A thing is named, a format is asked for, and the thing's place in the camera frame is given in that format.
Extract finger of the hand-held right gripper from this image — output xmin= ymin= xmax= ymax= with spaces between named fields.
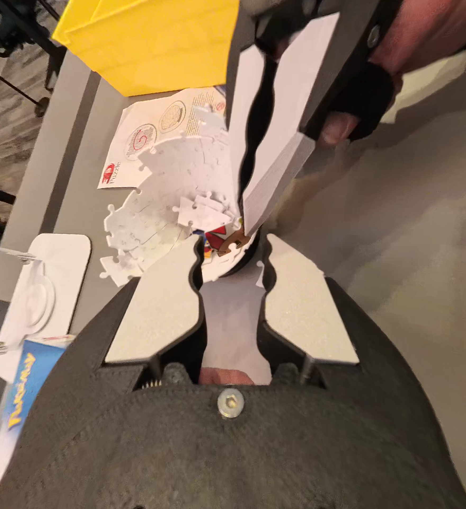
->
xmin=242 ymin=12 xmax=341 ymax=237
xmin=228 ymin=48 xmax=278 ymax=204

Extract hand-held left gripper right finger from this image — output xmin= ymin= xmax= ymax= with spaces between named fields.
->
xmin=256 ymin=234 xmax=361 ymax=385

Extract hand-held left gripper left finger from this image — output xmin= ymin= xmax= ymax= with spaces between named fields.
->
xmin=104 ymin=235 xmax=209 ymax=384

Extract yellow plastic bin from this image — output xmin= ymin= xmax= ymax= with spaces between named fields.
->
xmin=52 ymin=0 xmax=239 ymax=97

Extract colourful puzzle ball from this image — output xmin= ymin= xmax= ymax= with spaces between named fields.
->
xmin=99 ymin=104 xmax=257 ymax=288

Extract small puzzle piece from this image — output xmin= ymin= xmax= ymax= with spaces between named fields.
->
xmin=216 ymin=229 xmax=254 ymax=258

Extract blue puzzle box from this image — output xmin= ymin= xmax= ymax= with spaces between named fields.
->
xmin=0 ymin=334 xmax=76 ymax=502

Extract person's right hand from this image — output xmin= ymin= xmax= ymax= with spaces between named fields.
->
xmin=320 ymin=0 xmax=466 ymax=146

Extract person's left hand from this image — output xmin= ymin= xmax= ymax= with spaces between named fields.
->
xmin=198 ymin=368 xmax=255 ymax=385

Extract white instruction leaflet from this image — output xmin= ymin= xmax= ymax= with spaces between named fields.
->
xmin=97 ymin=85 xmax=227 ymax=189

